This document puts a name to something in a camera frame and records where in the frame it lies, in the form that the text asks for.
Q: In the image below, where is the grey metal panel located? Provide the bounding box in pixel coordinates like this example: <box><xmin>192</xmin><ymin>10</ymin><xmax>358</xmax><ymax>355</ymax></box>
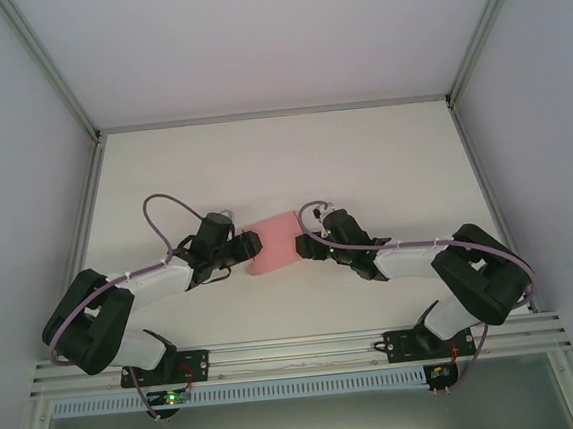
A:
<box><xmin>35</xmin><ymin>373</ymin><xmax>573</xmax><ymax>429</ymax></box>

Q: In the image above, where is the white slotted cable duct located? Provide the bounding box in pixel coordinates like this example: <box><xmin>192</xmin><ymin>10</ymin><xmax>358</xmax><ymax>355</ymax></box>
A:
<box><xmin>50</xmin><ymin>366</ymin><xmax>429</xmax><ymax>423</ymax></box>

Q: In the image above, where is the pink paper box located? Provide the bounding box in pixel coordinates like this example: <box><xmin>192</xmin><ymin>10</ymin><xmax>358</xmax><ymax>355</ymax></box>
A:
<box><xmin>239</xmin><ymin>210</ymin><xmax>308</xmax><ymax>280</ymax></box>

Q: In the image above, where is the circuit board with green light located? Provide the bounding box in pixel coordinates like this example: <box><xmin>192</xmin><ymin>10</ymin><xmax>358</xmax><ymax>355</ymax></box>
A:
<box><xmin>148</xmin><ymin>388</ymin><xmax>194</xmax><ymax>409</ymax></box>

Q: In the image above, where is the aluminium frame post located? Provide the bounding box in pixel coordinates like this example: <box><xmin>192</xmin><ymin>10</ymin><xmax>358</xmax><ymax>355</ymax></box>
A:
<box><xmin>0</xmin><ymin>0</ymin><xmax>107</xmax><ymax>153</ymax></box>
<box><xmin>434</xmin><ymin>0</ymin><xmax>550</xmax><ymax>111</ymax></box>

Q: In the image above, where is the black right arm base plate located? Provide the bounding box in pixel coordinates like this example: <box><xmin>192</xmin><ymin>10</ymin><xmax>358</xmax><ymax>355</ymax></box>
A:
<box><xmin>383</xmin><ymin>323</ymin><xmax>479</xmax><ymax>366</ymax></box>

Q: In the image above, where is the aluminium frame crossbar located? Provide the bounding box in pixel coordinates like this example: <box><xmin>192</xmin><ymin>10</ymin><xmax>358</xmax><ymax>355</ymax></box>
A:
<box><xmin>94</xmin><ymin>91</ymin><xmax>452</xmax><ymax>138</ymax></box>

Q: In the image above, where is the black round mounting disc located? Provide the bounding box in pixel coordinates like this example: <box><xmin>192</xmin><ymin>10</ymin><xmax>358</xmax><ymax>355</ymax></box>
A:
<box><xmin>426</xmin><ymin>361</ymin><xmax>463</xmax><ymax>401</ymax></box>
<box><xmin>144</xmin><ymin>402</ymin><xmax>183</xmax><ymax>426</ymax></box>

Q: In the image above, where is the aluminium mounting rail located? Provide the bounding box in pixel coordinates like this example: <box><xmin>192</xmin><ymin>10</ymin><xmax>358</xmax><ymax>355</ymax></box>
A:
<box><xmin>26</xmin><ymin>312</ymin><xmax>573</xmax><ymax>400</ymax></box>

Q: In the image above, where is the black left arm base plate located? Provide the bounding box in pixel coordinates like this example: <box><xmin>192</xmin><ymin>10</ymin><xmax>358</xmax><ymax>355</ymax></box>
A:
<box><xmin>117</xmin><ymin>347</ymin><xmax>214</xmax><ymax>392</ymax></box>

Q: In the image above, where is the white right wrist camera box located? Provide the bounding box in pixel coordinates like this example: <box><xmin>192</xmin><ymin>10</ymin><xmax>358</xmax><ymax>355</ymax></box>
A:
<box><xmin>309</xmin><ymin>199</ymin><xmax>339</xmax><ymax>219</ymax></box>

